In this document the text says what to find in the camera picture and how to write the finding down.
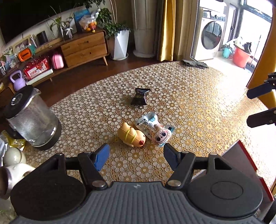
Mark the white ceramic teapot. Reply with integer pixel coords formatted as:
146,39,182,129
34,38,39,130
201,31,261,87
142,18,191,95
1,147,35,200

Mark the white washing machine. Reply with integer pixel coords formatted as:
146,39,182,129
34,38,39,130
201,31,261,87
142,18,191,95
191,7,226,61

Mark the white planter with plant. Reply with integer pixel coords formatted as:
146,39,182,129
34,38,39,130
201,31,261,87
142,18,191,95
97,8,130,61

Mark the white blue snack pouch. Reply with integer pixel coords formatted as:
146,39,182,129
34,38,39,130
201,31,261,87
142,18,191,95
134,112,175,139

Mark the wooden tv cabinet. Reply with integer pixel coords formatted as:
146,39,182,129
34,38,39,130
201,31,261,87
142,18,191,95
1,28,110,93

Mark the purple kettlebell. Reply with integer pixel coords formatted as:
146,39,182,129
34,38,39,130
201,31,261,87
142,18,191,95
9,70,26,91

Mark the pink small suitcase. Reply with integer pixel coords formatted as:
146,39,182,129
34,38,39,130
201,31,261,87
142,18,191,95
51,53,64,70

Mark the photo frame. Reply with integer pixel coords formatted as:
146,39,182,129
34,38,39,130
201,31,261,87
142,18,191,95
13,36,31,55

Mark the potted spider plant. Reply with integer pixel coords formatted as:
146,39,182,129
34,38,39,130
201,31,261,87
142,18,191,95
47,6,74,40

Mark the white standing air conditioner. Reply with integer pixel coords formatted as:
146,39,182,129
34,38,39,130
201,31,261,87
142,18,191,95
131,0,160,58

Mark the red white cardboard box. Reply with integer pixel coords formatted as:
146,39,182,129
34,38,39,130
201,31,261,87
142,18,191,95
187,141,275,223

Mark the black snack packet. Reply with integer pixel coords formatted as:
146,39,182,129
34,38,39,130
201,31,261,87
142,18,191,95
131,88,151,106

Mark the black television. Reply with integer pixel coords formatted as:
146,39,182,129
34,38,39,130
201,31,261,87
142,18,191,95
1,0,83,43

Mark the yellow curtain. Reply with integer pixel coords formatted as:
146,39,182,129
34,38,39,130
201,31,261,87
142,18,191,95
157,0,176,61

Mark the grey cloth on table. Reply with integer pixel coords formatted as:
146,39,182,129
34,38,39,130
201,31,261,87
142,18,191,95
182,60,209,69

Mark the pink bunny face toy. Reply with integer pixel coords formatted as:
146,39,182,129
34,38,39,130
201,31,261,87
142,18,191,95
150,124,172,147

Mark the yellow duck plush toy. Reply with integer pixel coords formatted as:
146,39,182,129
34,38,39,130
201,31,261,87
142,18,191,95
117,122,145,147

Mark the orange radio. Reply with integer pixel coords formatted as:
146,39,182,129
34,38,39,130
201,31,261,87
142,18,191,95
18,48,33,62

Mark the black speaker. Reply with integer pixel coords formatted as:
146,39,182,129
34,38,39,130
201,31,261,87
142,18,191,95
37,31,48,46

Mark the red plastic bucket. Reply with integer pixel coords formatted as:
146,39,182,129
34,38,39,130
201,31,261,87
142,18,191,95
233,47,250,69

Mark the bag of fruit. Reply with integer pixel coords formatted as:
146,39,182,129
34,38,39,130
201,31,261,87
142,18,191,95
74,9,101,33

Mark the glass electric kettle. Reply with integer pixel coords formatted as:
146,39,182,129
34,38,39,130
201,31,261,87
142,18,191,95
4,85,62,150

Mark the red gift box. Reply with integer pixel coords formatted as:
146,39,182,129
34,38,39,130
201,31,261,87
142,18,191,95
23,56,51,81

